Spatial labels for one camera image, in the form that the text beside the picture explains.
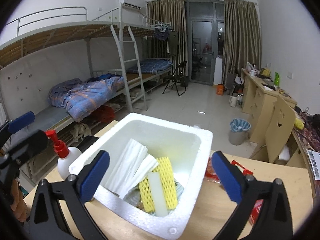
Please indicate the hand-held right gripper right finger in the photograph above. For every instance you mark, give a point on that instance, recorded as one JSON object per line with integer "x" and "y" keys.
{"x": 227, "y": 177}

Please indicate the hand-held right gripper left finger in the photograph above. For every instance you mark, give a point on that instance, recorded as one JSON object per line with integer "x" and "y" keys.
{"x": 95, "y": 176}

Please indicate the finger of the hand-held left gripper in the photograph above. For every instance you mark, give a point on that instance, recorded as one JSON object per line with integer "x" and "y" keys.
{"x": 21, "y": 121}
{"x": 32, "y": 142}

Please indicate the white foam sleeve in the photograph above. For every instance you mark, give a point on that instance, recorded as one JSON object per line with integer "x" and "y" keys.
{"x": 125, "y": 165}
{"x": 142, "y": 172}

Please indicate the clear plastic bag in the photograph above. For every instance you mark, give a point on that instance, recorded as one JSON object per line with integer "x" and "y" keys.
{"x": 132, "y": 198}

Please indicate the yellow foam net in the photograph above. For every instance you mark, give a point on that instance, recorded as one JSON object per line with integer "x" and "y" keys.
{"x": 165, "y": 172}

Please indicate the white foam strip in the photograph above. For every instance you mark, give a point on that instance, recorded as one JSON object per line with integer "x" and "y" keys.
{"x": 157, "y": 195}

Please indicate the white foam box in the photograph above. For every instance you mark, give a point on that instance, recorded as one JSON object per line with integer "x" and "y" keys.
{"x": 162, "y": 135}

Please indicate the person's left hand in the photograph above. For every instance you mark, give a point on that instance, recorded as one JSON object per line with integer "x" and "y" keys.
{"x": 20, "y": 202}

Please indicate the small red snack packet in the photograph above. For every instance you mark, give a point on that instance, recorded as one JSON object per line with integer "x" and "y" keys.
{"x": 212, "y": 176}

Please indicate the orange printed snack packet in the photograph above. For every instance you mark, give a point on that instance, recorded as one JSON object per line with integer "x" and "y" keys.
{"x": 241, "y": 167}

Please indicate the white red pump bottle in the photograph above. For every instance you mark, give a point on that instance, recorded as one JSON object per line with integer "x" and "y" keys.
{"x": 67, "y": 160}

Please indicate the large red snack packet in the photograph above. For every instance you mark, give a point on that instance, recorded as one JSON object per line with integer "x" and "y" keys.
{"x": 257, "y": 211}

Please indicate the beige cloth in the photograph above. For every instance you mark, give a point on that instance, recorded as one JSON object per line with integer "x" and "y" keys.
{"x": 81, "y": 131}

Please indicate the grey bin blue bag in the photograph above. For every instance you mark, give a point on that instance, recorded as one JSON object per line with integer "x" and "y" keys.
{"x": 239, "y": 130}

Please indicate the red bag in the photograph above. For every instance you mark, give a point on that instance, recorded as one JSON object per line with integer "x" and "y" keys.
{"x": 102, "y": 113}

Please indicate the blue orange quilt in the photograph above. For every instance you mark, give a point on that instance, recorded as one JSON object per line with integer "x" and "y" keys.
{"x": 85, "y": 95}

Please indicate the white jug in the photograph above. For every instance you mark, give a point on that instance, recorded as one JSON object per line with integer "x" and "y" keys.
{"x": 233, "y": 101}

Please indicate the wooden smiley chair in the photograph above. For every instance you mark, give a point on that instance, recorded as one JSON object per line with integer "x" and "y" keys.
{"x": 280, "y": 122}

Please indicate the clear plastic bottle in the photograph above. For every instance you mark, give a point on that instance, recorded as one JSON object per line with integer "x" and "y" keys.
{"x": 240, "y": 100}

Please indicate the light wooden desk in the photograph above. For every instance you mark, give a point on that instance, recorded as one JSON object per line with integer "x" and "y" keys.
{"x": 257, "y": 100}

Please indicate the desk with patterned cloth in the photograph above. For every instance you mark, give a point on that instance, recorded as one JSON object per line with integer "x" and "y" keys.
{"x": 305, "y": 140}

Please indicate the orange bag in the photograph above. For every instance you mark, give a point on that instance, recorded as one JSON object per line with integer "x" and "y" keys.
{"x": 220, "y": 89}

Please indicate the printed paper sheets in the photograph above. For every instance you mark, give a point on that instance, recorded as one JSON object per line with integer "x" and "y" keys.
{"x": 315, "y": 162}

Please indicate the dark blue clothes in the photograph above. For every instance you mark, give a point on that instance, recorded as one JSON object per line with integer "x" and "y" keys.
{"x": 102, "y": 77}

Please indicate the large white metal bunk bed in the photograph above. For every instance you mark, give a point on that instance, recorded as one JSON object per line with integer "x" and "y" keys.
{"x": 50, "y": 30}

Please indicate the white narrow cabinet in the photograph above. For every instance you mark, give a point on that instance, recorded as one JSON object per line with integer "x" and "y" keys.
{"x": 219, "y": 71}

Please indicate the green bottle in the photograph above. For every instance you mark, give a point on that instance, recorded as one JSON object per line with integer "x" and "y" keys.
{"x": 277, "y": 80}

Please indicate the white electric kettle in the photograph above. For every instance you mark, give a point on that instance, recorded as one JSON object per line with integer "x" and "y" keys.
{"x": 252, "y": 69}

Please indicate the black folding chair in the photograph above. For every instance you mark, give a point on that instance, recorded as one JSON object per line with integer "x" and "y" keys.
{"x": 176, "y": 77}

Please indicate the yellow bag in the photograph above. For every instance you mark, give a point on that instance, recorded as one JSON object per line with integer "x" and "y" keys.
{"x": 266, "y": 72}

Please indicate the white metal bed ladder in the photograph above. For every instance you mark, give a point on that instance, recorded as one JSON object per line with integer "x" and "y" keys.
{"x": 131, "y": 60}

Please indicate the blue plaid bedding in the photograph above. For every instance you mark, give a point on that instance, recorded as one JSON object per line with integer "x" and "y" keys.
{"x": 150, "y": 66}

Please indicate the brown curtain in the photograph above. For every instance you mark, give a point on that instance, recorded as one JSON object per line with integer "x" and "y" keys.
{"x": 165, "y": 10}
{"x": 241, "y": 42}

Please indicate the glass balcony door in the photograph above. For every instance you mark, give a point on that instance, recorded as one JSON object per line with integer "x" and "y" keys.
{"x": 202, "y": 42}

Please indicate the dark hanging clothes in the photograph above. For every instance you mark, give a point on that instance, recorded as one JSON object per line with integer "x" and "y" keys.
{"x": 165, "y": 38}

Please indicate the small white metal bunk bed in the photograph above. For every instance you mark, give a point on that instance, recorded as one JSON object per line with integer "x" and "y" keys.
{"x": 145, "y": 30}

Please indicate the white air conditioner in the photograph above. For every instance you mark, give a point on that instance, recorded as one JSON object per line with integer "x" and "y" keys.
{"x": 128, "y": 2}

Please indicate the blue clothes hanger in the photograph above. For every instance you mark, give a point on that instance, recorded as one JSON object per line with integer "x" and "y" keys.
{"x": 161, "y": 25}

